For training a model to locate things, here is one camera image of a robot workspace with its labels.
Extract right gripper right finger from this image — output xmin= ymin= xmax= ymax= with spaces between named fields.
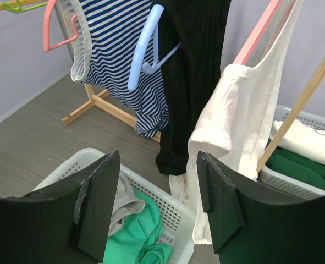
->
xmin=197 ymin=152 xmax=325 ymax=263

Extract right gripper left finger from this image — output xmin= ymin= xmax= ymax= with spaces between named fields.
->
xmin=0 ymin=151 xmax=120 ymax=263

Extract grey tank top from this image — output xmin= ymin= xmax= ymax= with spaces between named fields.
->
xmin=108 ymin=173 xmax=145 ymax=236

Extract green tank top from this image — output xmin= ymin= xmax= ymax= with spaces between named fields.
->
xmin=103 ymin=190 xmax=173 ymax=264

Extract blue striped tank top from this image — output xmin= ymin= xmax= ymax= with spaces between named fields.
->
xmin=69 ymin=1 xmax=169 ymax=138

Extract white tank top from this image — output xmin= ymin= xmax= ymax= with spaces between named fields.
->
xmin=169 ymin=1 xmax=302 ymax=245

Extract black tank top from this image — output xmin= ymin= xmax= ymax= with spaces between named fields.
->
xmin=153 ymin=0 xmax=231 ymax=175

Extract light blue hanger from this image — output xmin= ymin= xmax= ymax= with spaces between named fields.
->
xmin=127 ymin=4 xmax=181 ymax=91

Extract light pink hanger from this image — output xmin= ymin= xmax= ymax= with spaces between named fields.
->
xmin=233 ymin=0 xmax=282 ymax=65

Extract white empty basket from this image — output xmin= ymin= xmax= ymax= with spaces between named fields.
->
xmin=34 ymin=148 xmax=195 ymax=264

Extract white basket with clothes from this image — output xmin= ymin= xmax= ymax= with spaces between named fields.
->
xmin=259 ymin=111 xmax=325 ymax=200

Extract folded green cloth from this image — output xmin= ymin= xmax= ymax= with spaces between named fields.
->
xmin=266 ymin=148 xmax=325 ymax=191

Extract folded white cloth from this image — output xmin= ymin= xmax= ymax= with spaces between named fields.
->
xmin=278 ymin=120 xmax=325 ymax=165

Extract wooden clothes rack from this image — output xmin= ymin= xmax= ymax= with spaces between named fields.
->
xmin=54 ymin=0 xmax=325 ymax=174

